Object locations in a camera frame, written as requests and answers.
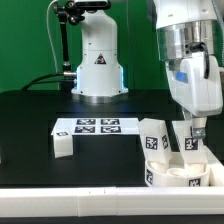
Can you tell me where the white front fence rail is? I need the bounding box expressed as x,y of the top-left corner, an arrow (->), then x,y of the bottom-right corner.
0,187 -> 224,218

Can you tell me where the black mounted camera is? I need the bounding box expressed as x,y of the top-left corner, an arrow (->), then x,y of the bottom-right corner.
74,0 -> 110,10

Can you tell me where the white marker sheet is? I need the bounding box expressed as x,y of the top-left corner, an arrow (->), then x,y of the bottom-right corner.
52,118 -> 139,135

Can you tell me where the black cable bundle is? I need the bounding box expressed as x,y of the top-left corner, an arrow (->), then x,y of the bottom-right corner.
21,72 -> 78,92

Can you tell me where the white cable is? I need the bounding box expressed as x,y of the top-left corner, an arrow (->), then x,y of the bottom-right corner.
46,0 -> 60,74

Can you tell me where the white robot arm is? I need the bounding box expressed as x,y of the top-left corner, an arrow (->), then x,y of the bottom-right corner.
73,0 -> 224,139

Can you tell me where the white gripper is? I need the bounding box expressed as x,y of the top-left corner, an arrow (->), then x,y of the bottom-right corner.
166,52 -> 223,139

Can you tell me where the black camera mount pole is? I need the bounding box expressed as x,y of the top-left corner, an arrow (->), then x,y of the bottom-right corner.
54,0 -> 84,92

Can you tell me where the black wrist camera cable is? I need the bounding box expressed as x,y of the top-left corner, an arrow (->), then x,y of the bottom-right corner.
189,0 -> 224,80

